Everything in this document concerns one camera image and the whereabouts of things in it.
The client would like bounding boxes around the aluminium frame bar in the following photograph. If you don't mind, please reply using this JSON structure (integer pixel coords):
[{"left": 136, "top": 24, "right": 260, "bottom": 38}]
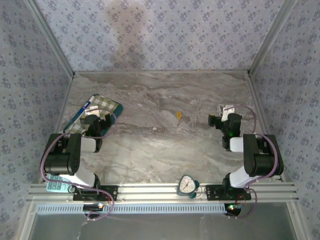
[
  {"left": 246, "top": 74, "right": 286, "bottom": 182},
  {"left": 37, "top": 74, "right": 76, "bottom": 185}
]

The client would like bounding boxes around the aluminium frame post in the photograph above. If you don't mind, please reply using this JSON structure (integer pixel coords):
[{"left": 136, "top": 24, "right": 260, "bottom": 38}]
[
  {"left": 247, "top": 0, "right": 300, "bottom": 77},
  {"left": 24, "top": 0, "right": 76, "bottom": 78}
]

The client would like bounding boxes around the grey slotted cable duct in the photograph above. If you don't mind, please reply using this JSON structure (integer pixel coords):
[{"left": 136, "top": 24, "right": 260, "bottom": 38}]
[{"left": 36, "top": 202, "right": 227, "bottom": 215}]

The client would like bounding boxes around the black controller board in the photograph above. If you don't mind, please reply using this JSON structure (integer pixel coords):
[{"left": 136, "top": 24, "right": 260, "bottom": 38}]
[
  {"left": 83, "top": 203, "right": 105, "bottom": 212},
  {"left": 224, "top": 203, "right": 243, "bottom": 217}
]

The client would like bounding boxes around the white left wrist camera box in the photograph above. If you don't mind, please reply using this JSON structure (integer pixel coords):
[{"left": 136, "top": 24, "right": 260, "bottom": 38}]
[{"left": 84, "top": 106, "right": 100, "bottom": 116}]

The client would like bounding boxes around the aluminium mounting rail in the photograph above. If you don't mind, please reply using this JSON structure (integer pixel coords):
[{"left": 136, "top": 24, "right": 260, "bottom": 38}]
[{"left": 27, "top": 182, "right": 300, "bottom": 204}]

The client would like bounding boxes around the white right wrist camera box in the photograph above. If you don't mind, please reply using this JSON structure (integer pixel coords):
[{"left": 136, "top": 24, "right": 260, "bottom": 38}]
[{"left": 216, "top": 104, "right": 236, "bottom": 121}]

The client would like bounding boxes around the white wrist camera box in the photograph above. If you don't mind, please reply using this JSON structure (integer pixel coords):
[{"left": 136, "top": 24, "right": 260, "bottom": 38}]
[
  {"left": 216, "top": 104, "right": 236, "bottom": 121},
  {"left": 84, "top": 106, "right": 100, "bottom": 116}
]

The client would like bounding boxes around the green checkered teal pouch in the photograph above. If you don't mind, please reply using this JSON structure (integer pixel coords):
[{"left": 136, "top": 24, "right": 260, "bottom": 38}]
[{"left": 65, "top": 94, "right": 124, "bottom": 137}]

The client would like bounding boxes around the teal triangular dial clock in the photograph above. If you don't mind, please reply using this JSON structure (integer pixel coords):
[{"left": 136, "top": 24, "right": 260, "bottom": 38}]
[{"left": 176, "top": 174, "right": 200, "bottom": 200}]

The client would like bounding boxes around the light teal calculator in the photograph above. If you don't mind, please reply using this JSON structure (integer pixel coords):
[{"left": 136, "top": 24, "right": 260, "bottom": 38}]
[{"left": 46, "top": 174, "right": 73, "bottom": 193}]

